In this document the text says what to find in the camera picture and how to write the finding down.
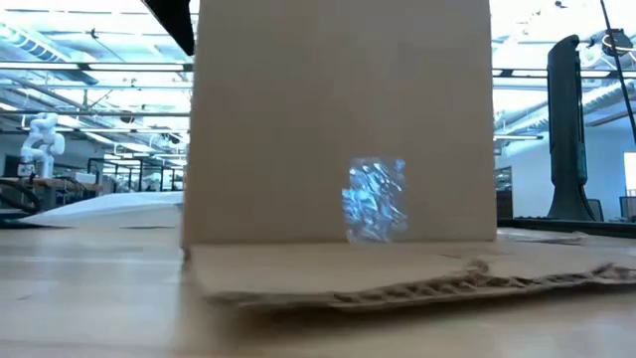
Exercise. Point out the wooden workbench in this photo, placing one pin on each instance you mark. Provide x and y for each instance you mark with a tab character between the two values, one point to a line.
64	185

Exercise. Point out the long ceiling light bar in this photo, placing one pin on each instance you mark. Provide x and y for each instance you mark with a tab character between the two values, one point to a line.
49	66

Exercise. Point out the black metal rack frame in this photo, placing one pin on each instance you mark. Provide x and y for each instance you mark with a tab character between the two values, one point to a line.
139	171

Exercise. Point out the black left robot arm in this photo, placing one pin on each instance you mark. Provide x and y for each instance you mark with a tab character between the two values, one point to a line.
174	20

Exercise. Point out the black mesh chair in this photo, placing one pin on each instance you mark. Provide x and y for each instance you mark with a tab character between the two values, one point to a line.
595	209
628	206

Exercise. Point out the brown cardboard box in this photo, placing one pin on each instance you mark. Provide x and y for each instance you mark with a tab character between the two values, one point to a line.
323	124

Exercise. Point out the white panel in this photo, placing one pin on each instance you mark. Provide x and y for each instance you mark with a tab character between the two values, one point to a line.
630	174

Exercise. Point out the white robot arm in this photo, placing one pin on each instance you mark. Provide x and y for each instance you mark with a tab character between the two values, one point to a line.
42	141

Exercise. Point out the black tower on white base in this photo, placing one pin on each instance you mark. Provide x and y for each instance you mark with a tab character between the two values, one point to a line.
566	124

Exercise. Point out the mesh pouch with blue trim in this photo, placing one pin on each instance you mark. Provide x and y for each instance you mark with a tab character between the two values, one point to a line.
109	206

